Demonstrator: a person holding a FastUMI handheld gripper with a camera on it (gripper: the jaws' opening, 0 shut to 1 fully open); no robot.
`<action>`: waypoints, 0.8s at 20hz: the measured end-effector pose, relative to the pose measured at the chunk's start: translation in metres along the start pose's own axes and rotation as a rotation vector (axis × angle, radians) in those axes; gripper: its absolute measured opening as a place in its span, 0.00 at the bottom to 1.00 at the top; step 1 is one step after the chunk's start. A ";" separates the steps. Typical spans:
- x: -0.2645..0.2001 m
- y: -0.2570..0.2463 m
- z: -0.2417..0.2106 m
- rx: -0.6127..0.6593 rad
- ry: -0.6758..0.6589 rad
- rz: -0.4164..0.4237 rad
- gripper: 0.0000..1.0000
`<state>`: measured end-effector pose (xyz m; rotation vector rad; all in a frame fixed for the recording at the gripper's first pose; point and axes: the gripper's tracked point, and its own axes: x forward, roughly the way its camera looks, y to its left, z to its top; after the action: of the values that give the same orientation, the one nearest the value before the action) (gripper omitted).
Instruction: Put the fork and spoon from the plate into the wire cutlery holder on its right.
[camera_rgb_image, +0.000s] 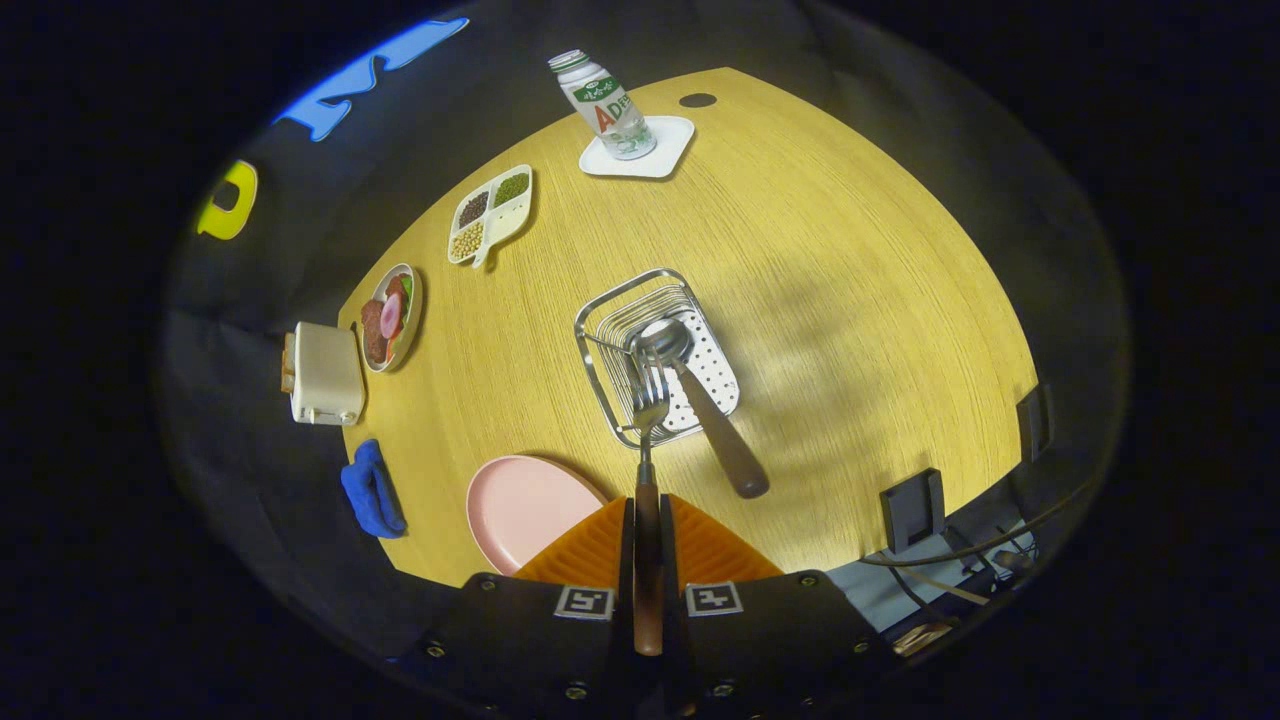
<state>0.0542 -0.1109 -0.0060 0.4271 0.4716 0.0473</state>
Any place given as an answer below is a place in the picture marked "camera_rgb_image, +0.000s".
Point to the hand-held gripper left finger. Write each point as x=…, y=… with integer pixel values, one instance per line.
x=625, y=560

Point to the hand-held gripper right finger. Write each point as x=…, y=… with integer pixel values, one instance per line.
x=668, y=560

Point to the pink round plate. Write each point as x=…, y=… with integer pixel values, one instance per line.
x=520, y=510

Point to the black table clamp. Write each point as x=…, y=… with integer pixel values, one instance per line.
x=912, y=510
x=1035, y=420

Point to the blue folded cloth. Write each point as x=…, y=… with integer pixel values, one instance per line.
x=370, y=495

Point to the tan thin strip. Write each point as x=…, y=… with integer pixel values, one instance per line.
x=945, y=588

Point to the grey oval food plate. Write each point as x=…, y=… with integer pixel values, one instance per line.
x=412, y=335

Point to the large brown meat piece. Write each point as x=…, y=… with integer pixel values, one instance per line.
x=372, y=335

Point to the pink ham slice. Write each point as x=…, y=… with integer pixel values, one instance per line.
x=390, y=315

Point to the green lettuce leaf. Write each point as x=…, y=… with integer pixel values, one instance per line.
x=408, y=292

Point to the white toaster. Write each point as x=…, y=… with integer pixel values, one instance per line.
x=325, y=375

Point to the pile of yellow beans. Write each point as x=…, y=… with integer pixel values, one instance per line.
x=466, y=242

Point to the small brown meat piece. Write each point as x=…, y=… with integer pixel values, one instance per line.
x=397, y=287

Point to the white divided dish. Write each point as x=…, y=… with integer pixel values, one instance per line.
x=505, y=220

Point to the pile of dark beans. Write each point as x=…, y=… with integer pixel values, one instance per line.
x=473, y=208

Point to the pile of green beans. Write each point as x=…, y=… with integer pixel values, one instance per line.
x=511, y=188

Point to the brown toast slice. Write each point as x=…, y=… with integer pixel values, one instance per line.
x=288, y=365

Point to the white square coaster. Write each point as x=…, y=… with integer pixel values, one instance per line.
x=670, y=150

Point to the white drink bottle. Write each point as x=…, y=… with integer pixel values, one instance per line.
x=605, y=105

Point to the dark round table grommet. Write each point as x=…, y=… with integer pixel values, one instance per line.
x=697, y=100

